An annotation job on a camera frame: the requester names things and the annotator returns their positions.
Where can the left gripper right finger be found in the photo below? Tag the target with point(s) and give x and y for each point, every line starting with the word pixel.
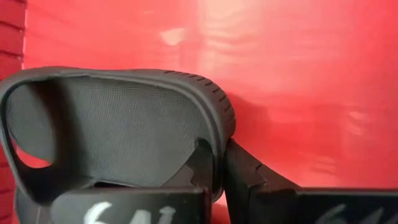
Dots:
pixel 280 205

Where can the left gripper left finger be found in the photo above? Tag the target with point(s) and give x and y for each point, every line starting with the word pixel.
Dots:
pixel 130 208

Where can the black quilted foam slide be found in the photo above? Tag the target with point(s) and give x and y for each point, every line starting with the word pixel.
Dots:
pixel 124 130

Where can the red plastic bin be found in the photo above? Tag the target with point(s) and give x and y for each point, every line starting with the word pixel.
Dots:
pixel 311 77

